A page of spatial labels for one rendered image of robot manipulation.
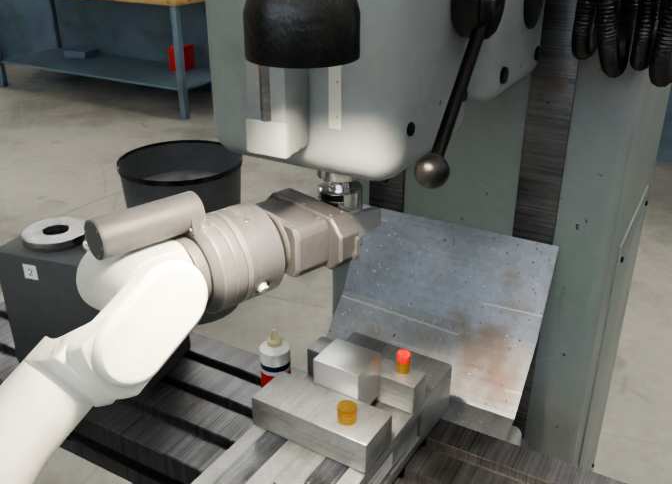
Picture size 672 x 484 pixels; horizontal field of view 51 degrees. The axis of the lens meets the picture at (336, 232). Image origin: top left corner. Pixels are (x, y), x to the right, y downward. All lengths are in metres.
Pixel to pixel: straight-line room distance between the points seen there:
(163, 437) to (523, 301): 0.54
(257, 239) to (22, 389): 0.22
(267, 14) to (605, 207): 0.71
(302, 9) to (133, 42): 6.47
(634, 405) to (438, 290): 1.59
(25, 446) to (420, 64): 0.43
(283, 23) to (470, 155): 0.69
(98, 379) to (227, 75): 0.28
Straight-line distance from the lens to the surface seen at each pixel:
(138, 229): 0.60
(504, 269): 1.09
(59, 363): 0.58
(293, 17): 0.42
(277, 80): 0.58
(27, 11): 7.87
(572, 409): 1.22
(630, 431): 2.52
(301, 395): 0.82
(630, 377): 2.76
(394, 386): 0.85
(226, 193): 2.68
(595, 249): 1.07
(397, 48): 0.58
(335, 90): 0.60
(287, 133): 0.59
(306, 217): 0.68
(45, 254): 1.03
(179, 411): 1.00
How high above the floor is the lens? 1.54
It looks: 25 degrees down
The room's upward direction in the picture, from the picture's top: straight up
